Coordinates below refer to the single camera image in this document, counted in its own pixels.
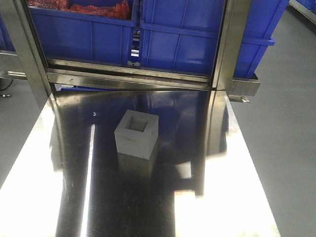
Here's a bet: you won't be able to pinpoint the gray foam base block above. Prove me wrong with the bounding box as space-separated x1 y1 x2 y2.
114 110 159 160

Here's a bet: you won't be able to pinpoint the large blue plastic bin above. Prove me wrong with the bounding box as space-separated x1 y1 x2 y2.
139 0 288 78

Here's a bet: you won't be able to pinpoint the blue bin with red contents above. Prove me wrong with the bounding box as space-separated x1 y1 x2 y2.
29 0 139 65

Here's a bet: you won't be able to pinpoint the red mesh bag contents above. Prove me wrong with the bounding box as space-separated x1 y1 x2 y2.
27 0 131 20

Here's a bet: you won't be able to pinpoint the stainless steel rack frame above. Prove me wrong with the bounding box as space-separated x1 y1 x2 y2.
0 0 260 108

